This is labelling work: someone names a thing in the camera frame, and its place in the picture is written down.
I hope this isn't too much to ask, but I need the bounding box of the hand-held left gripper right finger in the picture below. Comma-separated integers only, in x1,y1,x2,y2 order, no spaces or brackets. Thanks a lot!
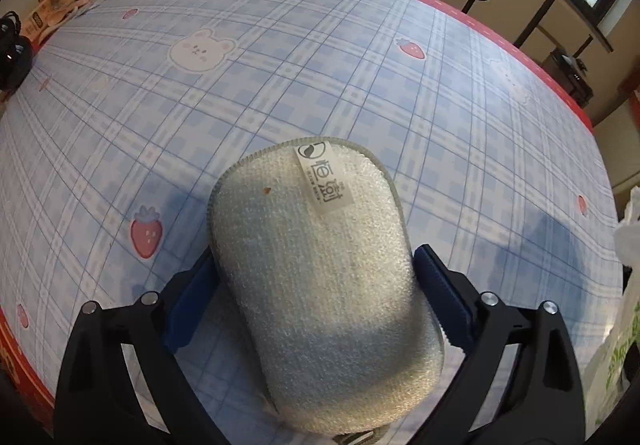
412,244,586,445

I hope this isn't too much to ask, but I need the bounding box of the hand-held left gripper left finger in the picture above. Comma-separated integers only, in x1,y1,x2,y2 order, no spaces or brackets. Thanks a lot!
54,250,221,445

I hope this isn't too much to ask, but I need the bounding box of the white scrubbing sponge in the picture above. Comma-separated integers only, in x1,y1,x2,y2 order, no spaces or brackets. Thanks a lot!
209,137,446,436

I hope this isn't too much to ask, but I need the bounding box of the white plastic bag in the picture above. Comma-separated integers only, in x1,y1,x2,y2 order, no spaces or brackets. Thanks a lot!
585,185,640,431

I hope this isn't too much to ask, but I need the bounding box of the black box device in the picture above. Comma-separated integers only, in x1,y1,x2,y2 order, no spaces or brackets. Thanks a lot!
547,47,593,106

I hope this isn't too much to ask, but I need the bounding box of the blue plaid tablecloth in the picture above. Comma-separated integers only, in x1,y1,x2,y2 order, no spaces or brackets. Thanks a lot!
0,0,626,445

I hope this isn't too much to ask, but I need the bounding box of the black strapped device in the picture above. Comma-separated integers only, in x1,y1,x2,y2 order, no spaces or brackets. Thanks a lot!
0,11,36,93

